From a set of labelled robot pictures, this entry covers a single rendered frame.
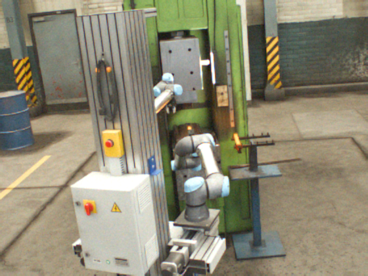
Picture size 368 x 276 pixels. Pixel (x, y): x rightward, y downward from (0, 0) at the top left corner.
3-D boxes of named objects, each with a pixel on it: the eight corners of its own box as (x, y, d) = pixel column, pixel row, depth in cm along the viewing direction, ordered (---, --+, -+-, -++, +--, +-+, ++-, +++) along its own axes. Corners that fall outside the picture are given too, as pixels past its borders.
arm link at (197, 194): (183, 198, 276) (181, 177, 272) (206, 195, 278) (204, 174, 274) (186, 206, 265) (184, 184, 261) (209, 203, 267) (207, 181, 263)
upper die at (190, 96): (197, 102, 368) (196, 90, 365) (172, 104, 367) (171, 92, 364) (193, 92, 408) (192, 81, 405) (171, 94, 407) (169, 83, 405)
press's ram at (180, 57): (213, 88, 365) (209, 37, 354) (165, 93, 364) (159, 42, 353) (207, 79, 406) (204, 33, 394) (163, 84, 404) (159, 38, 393)
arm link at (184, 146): (175, 152, 294) (172, 175, 340) (192, 150, 296) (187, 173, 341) (173, 135, 298) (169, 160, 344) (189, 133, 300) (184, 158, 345)
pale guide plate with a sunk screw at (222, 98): (228, 105, 382) (227, 85, 377) (217, 106, 382) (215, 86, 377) (228, 105, 384) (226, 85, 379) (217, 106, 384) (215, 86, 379)
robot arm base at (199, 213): (204, 223, 265) (203, 207, 262) (180, 221, 270) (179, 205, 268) (213, 211, 278) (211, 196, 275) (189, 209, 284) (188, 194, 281)
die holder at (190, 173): (223, 195, 385) (219, 144, 372) (178, 200, 384) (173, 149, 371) (215, 172, 439) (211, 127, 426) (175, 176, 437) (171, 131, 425)
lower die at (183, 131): (201, 144, 378) (200, 134, 375) (177, 146, 377) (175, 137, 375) (197, 131, 418) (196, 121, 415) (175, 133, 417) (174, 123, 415)
